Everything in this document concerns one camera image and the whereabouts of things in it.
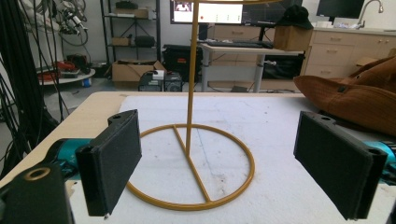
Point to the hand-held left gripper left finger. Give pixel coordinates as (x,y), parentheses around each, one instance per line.
(109,161)

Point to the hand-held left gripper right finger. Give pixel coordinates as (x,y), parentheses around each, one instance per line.
(337,161)

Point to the brown cloth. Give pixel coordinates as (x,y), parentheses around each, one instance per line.
(351,96)

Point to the white mat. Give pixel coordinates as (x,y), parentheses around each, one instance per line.
(249,140)

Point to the round white table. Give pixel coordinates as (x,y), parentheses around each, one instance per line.
(67,77)

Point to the cardboard box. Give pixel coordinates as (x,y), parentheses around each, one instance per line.
(134,71)

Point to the small black device box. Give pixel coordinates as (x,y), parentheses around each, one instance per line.
(172,81)

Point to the yellow metal stand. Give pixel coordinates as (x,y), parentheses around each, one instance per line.
(193,102)

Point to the wooden drawer cabinet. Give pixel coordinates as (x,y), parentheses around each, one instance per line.
(342,53)

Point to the black equipment case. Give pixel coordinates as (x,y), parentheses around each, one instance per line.
(182,60)

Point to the wooden box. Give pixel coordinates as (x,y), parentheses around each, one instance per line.
(292,38)

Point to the black metal shelf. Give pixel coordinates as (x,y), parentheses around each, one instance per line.
(134,31)

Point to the white standing desk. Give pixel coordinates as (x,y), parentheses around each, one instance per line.
(246,53)

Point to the black cap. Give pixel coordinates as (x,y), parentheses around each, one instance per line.
(295,17)

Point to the dark computer monitor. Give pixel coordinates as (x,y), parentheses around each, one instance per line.
(339,8)

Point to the black keyboard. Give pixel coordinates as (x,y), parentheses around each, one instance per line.
(238,44)

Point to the metal faucet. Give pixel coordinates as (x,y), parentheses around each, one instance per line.
(369,11)

